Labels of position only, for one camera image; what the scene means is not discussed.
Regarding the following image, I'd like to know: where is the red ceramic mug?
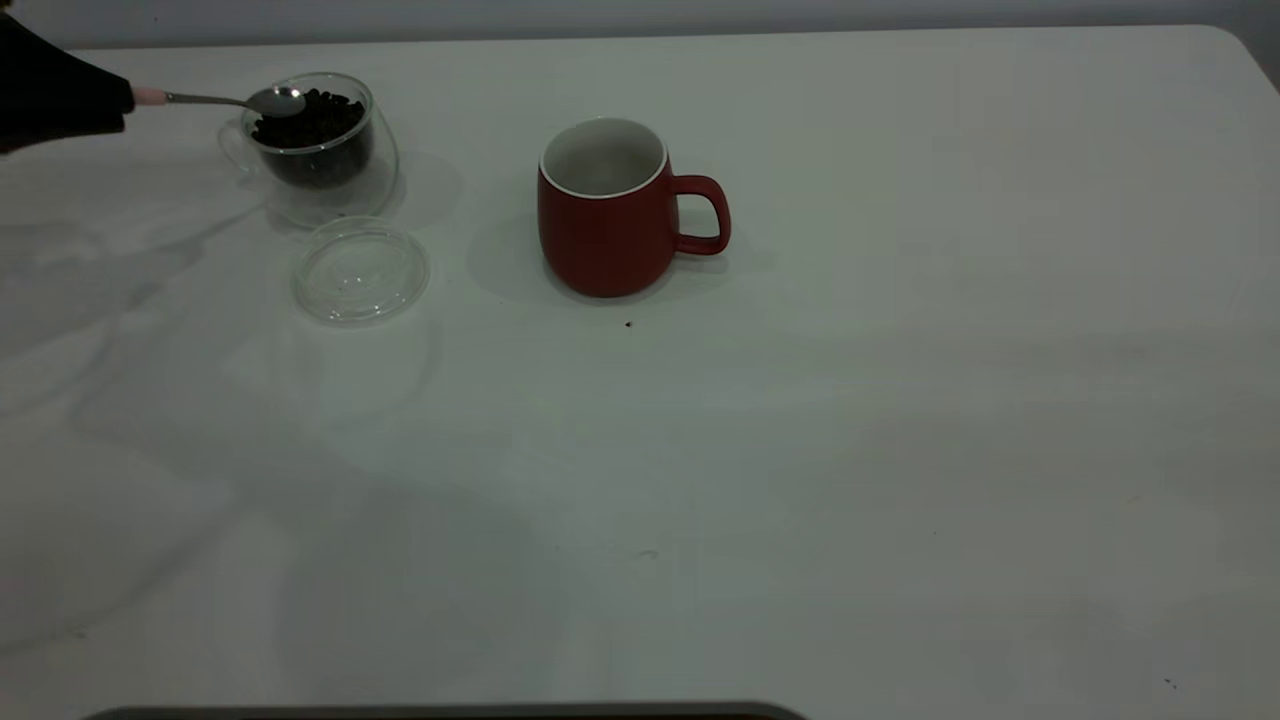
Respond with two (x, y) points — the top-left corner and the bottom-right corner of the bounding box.
(537, 117), (732, 299)

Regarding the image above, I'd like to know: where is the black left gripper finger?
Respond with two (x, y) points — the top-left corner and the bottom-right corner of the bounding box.
(0, 110), (129, 156)
(0, 12), (136, 131)

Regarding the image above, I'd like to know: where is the clear glass cup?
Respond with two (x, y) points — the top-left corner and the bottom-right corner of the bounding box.
(218, 72), (401, 231)

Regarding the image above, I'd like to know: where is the pink handled metal spoon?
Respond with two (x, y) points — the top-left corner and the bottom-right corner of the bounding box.
(132, 85), (307, 120)

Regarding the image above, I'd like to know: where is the clear glass lid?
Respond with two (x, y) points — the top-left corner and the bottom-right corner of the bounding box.
(290, 217), (432, 326)

